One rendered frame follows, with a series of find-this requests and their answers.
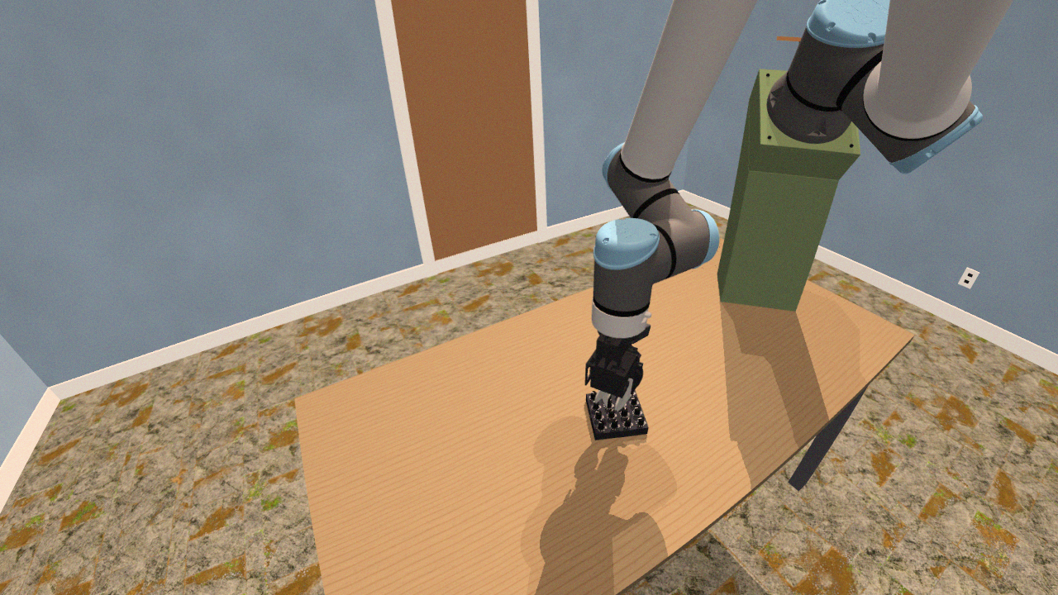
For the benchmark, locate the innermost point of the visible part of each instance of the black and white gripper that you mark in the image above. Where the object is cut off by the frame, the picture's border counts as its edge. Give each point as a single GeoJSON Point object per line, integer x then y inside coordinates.
{"type": "Point", "coordinates": [610, 371]}

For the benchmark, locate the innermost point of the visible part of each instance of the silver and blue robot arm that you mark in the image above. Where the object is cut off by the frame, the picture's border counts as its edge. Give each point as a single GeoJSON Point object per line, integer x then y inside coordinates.
{"type": "Point", "coordinates": [915, 107]}

